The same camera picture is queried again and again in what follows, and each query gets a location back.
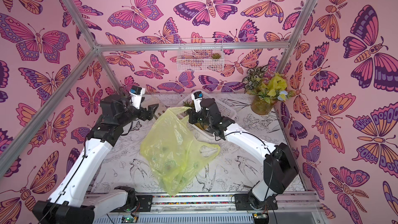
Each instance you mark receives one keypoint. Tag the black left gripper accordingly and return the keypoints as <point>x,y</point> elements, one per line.
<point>151,113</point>

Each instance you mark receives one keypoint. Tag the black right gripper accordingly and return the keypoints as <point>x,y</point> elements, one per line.
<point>195,118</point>

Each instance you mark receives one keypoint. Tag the pineapple front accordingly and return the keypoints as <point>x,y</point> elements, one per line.
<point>195,118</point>

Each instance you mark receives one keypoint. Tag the yellow-green plastic bag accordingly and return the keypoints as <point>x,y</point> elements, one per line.
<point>174,155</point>

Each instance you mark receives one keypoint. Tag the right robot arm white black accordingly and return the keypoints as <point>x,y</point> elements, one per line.
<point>279,165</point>

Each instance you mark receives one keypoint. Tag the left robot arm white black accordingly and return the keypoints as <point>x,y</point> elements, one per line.
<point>67,204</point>

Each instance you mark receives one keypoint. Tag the white plastic perforated basket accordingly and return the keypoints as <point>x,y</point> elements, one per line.
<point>224,110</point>

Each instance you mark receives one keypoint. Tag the potted plant yellow green leaves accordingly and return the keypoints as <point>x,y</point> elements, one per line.
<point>266,89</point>

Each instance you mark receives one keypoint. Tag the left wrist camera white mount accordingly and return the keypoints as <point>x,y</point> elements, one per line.
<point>137,93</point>

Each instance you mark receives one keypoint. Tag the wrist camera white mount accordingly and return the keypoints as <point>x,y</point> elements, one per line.
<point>197,98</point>
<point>137,93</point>

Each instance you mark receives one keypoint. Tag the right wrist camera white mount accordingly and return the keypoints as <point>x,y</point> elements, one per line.
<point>197,98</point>

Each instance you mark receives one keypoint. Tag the small green item in wire basket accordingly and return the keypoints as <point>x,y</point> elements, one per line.
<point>216,56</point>

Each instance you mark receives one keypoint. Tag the white wire wall basket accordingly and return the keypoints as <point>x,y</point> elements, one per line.
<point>195,54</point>

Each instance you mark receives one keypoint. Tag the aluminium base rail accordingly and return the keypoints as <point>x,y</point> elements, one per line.
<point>297,207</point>

